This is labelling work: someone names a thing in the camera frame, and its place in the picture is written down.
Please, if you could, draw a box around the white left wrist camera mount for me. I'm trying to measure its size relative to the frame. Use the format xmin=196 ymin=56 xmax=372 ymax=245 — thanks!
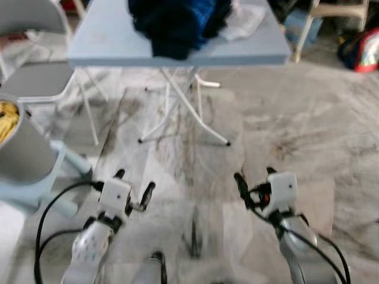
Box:
xmin=98 ymin=177 xmax=132 ymax=217

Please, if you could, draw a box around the red children's backpack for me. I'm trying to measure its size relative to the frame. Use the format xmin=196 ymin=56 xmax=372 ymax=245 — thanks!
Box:
xmin=338 ymin=27 xmax=379 ymax=73

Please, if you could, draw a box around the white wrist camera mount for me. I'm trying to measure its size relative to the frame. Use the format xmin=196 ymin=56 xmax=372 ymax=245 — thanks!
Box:
xmin=98 ymin=177 xmax=132 ymax=217
xmin=261 ymin=172 xmax=298 ymax=217

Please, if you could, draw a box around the yellow garment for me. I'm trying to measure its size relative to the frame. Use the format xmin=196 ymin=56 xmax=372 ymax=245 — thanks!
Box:
xmin=0 ymin=101 xmax=21 ymax=143

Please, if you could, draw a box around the beige plastic chair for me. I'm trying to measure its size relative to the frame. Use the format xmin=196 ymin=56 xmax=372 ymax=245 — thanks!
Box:
xmin=294 ymin=0 xmax=371 ymax=63

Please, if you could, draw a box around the light grey folding table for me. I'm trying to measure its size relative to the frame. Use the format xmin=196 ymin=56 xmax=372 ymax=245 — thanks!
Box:
xmin=67 ymin=0 xmax=292 ymax=146

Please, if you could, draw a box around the black garment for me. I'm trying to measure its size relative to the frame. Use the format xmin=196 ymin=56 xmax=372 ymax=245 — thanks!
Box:
xmin=127 ymin=0 xmax=205 ymax=60

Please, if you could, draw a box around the short black left arm cable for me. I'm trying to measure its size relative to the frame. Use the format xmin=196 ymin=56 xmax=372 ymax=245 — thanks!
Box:
xmin=37 ymin=228 xmax=86 ymax=255

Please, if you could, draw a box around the silver left robot leg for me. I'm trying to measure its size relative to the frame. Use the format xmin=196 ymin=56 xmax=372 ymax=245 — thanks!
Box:
xmin=133 ymin=251 xmax=168 ymax=284

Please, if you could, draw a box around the long black left arm cable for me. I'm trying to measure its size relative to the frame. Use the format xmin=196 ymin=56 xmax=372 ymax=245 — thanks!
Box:
xmin=34 ymin=180 xmax=104 ymax=284

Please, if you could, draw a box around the light blue box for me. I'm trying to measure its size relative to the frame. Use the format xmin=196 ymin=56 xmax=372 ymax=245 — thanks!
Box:
xmin=283 ymin=9 xmax=323 ymax=48

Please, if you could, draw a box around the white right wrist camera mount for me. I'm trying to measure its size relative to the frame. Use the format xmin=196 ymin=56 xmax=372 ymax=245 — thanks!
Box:
xmin=261 ymin=172 xmax=298 ymax=217

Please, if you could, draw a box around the grey folding chair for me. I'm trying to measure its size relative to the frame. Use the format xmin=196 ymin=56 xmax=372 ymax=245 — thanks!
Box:
xmin=0 ymin=0 xmax=110 ymax=146

